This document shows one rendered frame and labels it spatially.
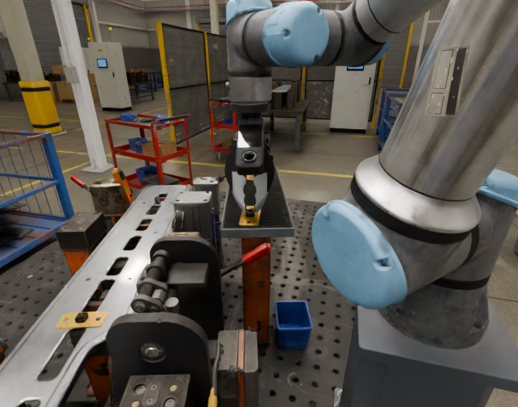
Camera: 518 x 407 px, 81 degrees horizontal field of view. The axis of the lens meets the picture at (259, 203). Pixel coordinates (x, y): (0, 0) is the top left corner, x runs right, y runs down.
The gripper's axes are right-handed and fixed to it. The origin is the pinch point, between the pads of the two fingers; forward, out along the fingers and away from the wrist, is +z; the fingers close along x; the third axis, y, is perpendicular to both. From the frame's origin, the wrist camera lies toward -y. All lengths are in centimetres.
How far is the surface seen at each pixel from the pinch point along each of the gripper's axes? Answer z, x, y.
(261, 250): 3.0, -3.0, -10.5
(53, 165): 49, 177, 166
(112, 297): 17.9, 28.3, -8.0
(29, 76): -1, 500, 564
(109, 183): 12, 54, 40
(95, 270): 17.9, 36.8, 0.2
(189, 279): 2.1, 7.0, -19.8
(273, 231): 1.8, -4.8, -5.9
